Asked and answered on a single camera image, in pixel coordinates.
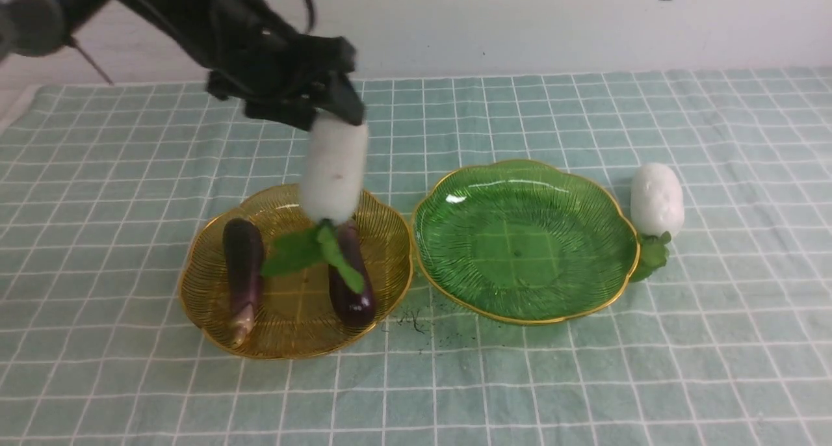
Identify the white radish with leaves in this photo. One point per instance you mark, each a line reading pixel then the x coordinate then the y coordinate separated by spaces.
pixel 329 192

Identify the purple eggplant with stem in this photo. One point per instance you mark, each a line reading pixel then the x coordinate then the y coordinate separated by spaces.
pixel 244 256

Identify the green checkered tablecloth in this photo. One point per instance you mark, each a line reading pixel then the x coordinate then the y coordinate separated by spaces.
pixel 103 188

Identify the white radish by green plate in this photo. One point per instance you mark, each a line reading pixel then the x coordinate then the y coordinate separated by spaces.
pixel 657 213

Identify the dark purple eggplant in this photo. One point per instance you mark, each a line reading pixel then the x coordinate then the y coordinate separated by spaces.
pixel 356 310

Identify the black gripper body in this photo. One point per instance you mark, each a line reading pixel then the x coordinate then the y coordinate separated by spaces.
pixel 274 70

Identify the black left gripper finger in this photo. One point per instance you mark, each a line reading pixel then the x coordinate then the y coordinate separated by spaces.
pixel 299 115

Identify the green plastic plate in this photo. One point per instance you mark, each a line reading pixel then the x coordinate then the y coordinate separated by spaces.
pixel 525 243

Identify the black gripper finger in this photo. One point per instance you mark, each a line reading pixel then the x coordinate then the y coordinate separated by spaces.
pixel 342 100

